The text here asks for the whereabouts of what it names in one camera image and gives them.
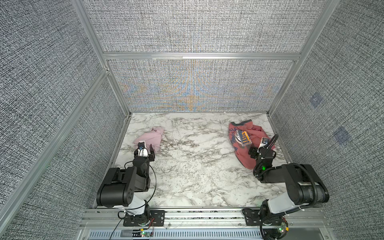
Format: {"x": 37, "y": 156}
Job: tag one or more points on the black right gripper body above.
{"x": 254, "y": 154}

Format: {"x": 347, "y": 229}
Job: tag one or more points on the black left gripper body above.
{"x": 151, "y": 157}

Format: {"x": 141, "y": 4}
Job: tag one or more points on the light pink cloth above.
{"x": 152, "y": 138}

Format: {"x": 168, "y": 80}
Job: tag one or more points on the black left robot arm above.
{"x": 119, "y": 186}

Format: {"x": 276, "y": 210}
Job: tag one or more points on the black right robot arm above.
{"x": 304, "y": 188}

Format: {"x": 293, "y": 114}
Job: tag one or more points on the dark pink shirt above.
{"x": 246, "y": 134}

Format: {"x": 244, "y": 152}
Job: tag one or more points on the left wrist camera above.
{"x": 142, "y": 149}

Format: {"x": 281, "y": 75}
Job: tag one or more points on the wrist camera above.
{"x": 265, "y": 143}
{"x": 142, "y": 149}

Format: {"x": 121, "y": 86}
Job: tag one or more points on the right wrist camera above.
{"x": 265, "y": 143}

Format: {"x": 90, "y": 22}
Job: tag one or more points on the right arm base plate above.
{"x": 254, "y": 217}

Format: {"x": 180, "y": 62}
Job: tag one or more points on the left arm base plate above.
{"x": 154, "y": 217}

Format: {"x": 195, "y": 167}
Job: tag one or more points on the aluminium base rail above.
{"x": 199, "y": 224}

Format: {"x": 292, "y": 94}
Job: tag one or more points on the aluminium corner frame post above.
{"x": 321, "y": 22}

